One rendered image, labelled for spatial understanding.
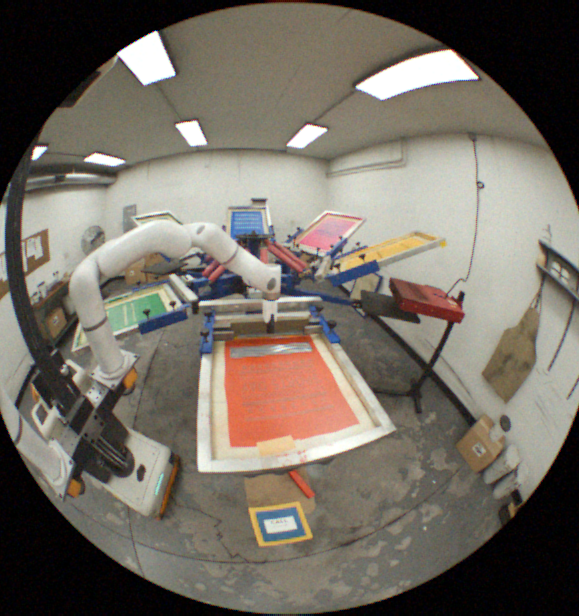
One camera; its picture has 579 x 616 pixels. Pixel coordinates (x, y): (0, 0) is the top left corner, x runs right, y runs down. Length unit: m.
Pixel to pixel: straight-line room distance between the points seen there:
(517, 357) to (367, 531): 1.80
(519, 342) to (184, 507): 2.87
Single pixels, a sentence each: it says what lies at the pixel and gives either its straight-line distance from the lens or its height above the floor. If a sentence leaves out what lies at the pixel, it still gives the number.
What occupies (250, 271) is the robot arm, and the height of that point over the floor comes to 1.33.
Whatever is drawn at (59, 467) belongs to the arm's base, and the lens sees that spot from 0.62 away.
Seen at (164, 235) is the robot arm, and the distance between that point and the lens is 0.52.
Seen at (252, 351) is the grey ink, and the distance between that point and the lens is 0.88.
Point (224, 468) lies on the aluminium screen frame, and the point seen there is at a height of 0.99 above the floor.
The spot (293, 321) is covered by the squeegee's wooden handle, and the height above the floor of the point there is 1.05.
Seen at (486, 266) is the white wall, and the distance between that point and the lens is 2.26.
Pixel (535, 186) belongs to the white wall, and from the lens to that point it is 2.36.
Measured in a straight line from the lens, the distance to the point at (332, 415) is 0.70.
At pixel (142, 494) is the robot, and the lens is 1.46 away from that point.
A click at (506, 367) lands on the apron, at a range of 2.22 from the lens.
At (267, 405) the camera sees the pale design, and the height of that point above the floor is 0.96.
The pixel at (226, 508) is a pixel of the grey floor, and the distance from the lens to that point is 1.55.
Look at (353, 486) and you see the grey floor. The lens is 1.65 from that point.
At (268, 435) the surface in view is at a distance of 0.64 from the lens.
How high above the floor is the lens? 1.53
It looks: 27 degrees down
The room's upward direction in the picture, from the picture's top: 5 degrees clockwise
